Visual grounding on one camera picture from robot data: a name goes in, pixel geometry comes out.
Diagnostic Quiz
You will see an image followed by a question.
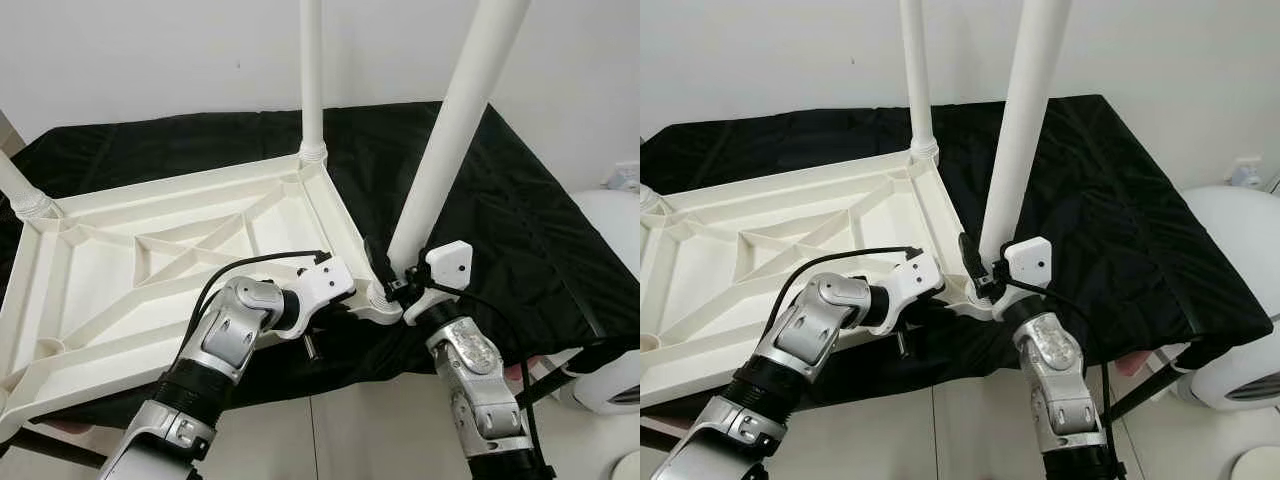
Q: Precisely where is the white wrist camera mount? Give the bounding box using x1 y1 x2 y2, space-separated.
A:
878 250 946 329
995 236 1054 321
290 255 357 331
403 240 474 326

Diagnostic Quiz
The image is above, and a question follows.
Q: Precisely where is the white rounded object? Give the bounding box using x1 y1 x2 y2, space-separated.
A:
565 185 641 416
1170 183 1280 413

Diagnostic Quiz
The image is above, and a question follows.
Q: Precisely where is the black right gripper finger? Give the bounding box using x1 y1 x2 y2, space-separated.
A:
958 232 983 286
364 237 393 291

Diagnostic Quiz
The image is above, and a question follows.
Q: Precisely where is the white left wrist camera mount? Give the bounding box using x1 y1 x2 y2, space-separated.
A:
290 255 357 331
878 250 946 329

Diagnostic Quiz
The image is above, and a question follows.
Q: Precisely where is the black cloth table cover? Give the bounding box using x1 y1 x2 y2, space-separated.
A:
640 95 1276 406
0 100 641 426

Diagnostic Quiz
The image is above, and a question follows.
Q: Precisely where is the white plastic children table top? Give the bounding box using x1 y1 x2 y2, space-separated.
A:
640 148 996 411
0 152 403 441

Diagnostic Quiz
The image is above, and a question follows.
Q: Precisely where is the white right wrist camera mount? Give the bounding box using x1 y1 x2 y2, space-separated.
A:
403 240 474 326
995 236 1054 321

